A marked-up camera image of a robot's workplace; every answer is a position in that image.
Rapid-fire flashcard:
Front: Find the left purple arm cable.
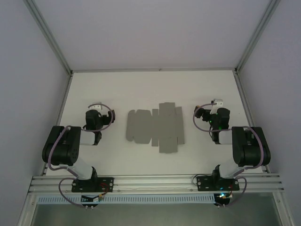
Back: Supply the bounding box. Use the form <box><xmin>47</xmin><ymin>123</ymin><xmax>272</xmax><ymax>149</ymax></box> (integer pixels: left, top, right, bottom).
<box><xmin>48</xmin><ymin>104</ymin><xmax>116</xmax><ymax>209</ymax></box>

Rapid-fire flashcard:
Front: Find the aluminium frame post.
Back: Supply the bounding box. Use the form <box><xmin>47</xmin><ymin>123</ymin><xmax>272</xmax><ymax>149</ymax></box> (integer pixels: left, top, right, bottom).
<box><xmin>234</xmin><ymin>0</ymin><xmax>282</xmax><ymax>75</ymax></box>
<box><xmin>23</xmin><ymin>0</ymin><xmax>73</xmax><ymax>76</ymax></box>

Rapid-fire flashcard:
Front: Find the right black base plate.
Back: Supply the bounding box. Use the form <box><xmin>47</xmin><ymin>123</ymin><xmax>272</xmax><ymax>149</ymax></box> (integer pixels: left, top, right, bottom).
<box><xmin>197</xmin><ymin>175</ymin><xmax>240</xmax><ymax>192</ymax></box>

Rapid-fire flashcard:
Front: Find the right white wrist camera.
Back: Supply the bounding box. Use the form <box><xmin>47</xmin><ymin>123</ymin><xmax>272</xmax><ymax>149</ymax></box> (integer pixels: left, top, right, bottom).
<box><xmin>210</xmin><ymin>98</ymin><xmax>224</xmax><ymax>115</ymax></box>

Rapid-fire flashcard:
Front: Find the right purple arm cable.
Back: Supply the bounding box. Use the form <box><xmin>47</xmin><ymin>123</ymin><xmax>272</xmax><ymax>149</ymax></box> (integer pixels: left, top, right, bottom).
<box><xmin>193</xmin><ymin>103</ymin><xmax>265</xmax><ymax>209</ymax></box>

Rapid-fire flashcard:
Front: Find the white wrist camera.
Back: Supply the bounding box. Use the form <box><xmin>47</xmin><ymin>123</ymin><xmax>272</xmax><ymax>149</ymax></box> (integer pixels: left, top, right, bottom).
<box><xmin>88</xmin><ymin>102</ymin><xmax>104</xmax><ymax>111</ymax></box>
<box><xmin>210</xmin><ymin>98</ymin><xmax>224</xmax><ymax>115</ymax></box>

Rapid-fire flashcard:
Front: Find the grey paper box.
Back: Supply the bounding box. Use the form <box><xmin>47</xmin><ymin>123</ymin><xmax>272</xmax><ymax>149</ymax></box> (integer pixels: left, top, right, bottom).
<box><xmin>126</xmin><ymin>102</ymin><xmax>186</xmax><ymax>154</ymax></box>

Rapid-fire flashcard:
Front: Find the aluminium mounting rail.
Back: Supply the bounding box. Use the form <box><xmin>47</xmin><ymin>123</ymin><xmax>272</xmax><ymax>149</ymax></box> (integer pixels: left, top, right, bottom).
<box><xmin>28</xmin><ymin>172</ymin><xmax>285</xmax><ymax>195</ymax></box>

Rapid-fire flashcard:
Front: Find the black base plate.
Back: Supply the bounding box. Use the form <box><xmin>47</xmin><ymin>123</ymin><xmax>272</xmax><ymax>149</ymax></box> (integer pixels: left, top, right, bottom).
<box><xmin>197</xmin><ymin>175</ymin><xmax>240</xmax><ymax>192</ymax></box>
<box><xmin>71</xmin><ymin>176</ymin><xmax>115</xmax><ymax>193</ymax></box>

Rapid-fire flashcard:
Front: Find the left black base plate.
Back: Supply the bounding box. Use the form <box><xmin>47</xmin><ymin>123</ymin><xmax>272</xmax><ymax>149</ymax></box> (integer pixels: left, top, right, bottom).
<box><xmin>71</xmin><ymin>176</ymin><xmax>115</xmax><ymax>193</ymax></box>

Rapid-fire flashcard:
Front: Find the aluminium table edge rail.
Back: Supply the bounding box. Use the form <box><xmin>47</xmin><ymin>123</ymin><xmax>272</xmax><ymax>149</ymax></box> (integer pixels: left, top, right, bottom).
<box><xmin>40</xmin><ymin>72</ymin><xmax>74</xmax><ymax>177</ymax></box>
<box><xmin>234</xmin><ymin>70</ymin><xmax>270</xmax><ymax>174</ymax></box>
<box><xmin>71</xmin><ymin>67</ymin><xmax>237</xmax><ymax>73</ymax></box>

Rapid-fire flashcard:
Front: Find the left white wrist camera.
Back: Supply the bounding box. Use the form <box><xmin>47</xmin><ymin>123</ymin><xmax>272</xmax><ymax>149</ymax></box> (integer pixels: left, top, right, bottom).
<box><xmin>88</xmin><ymin>102</ymin><xmax>104</xmax><ymax>111</ymax></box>

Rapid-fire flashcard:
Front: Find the white slotted cable duct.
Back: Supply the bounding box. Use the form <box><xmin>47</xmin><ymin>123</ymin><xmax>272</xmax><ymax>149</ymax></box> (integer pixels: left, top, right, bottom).
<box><xmin>37</xmin><ymin>193</ymin><xmax>216</xmax><ymax>205</ymax></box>

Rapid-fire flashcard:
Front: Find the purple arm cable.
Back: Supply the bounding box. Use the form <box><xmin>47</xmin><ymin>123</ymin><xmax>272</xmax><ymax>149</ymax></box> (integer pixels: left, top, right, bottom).
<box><xmin>193</xmin><ymin>103</ymin><xmax>265</xmax><ymax>209</ymax></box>
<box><xmin>48</xmin><ymin>104</ymin><xmax>116</xmax><ymax>209</ymax></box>

